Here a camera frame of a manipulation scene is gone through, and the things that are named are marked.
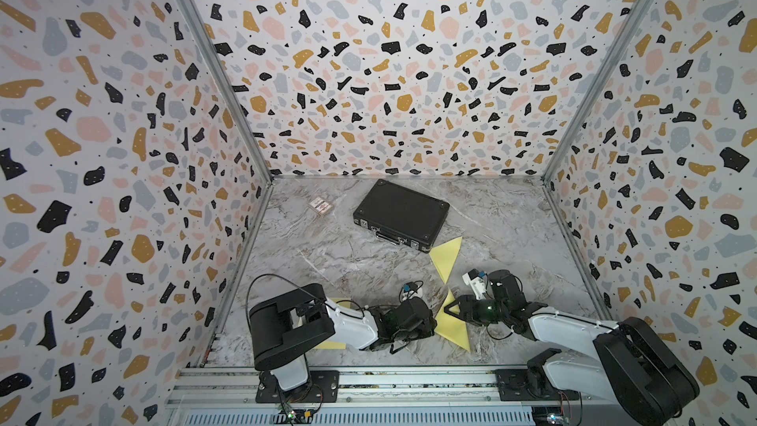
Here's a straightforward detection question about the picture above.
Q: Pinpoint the aluminium corner post right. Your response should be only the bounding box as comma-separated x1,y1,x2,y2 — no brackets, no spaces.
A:
542,0,681,185

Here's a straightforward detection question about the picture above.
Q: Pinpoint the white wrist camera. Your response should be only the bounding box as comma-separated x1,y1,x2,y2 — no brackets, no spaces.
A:
398,280,424,303
462,269,488,300

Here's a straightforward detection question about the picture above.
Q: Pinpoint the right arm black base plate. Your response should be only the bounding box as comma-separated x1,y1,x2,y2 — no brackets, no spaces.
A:
494,368,580,402

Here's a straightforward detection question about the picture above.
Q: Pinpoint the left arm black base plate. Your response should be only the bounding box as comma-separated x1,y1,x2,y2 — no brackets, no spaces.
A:
255,370,340,404

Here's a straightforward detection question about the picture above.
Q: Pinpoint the aluminium mounting rail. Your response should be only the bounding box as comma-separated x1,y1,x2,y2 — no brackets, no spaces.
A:
162,366,634,425

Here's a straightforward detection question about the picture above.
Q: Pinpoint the aluminium corner post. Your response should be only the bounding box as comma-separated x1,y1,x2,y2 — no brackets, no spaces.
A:
542,0,681,185
150,0,274,185

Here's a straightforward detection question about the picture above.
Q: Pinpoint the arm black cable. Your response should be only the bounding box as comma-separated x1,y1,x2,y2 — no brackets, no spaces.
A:
244,273,332,333
528,306,699,409

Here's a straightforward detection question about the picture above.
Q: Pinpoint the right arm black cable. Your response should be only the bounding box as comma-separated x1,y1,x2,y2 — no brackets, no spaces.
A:
528,306,699,409

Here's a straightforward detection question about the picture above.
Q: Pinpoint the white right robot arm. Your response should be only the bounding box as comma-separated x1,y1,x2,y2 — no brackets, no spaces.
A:
442,269,700,425

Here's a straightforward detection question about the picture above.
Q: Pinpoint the black hard carrying case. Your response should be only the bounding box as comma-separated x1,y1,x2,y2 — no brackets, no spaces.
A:
353,179,451,254

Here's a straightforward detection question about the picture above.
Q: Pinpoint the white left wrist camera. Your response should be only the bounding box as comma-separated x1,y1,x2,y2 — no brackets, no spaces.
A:
398,280,424,303

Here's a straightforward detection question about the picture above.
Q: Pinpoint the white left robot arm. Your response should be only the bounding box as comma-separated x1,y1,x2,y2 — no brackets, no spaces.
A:
246,283,437,394

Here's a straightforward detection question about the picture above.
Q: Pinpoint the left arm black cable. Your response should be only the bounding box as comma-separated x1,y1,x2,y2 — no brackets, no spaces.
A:
244,273,332,333

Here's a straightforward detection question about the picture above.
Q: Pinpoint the playing card box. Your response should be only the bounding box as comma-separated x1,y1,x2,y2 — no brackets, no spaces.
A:
309,196,333,216

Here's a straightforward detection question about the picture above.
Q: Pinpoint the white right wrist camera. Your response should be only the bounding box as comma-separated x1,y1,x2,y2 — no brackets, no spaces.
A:
462,269,488,300

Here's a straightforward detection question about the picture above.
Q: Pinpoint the aluminium corner post left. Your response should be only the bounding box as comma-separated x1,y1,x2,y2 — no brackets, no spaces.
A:
150,0,274,185

